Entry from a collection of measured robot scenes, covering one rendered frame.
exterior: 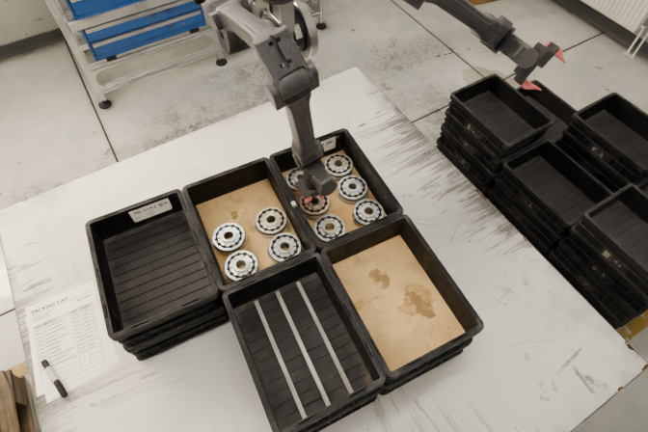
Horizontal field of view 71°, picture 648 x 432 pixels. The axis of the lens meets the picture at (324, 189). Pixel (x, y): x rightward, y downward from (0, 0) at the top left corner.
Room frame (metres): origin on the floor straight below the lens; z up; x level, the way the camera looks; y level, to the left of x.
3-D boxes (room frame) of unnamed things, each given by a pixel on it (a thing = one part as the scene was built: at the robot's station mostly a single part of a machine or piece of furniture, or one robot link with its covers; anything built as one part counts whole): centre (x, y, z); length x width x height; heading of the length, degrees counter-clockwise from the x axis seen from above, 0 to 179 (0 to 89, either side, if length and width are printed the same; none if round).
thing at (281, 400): (0.38, 0.06, 0.87); 0.40 x 0.30 x 0.11; 26
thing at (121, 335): (0.61, 0.51, 0.92); 0.40 x 0.30 x 0.02; 26
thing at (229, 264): (0.61, 0.25, 0.86); 0.10 x 0.10 x 0.01
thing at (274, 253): (0.67, 0.12, 0.86); 0.10 x 0.10 x 0.01
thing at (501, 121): (1.56, -0.84, 0.37); 0.40 x 0.30 x 0.45; 31
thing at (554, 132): (1.77, -1.18, 0.26); 0.40 x 0.30 x 0.23; 31
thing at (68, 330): (0.45, 0.79, 0.70); 0.33 x 0.23 x 0.01; 31
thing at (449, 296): (0.51, -0.21, 0.87); 0.40 x 0.30 x 0.11; 26
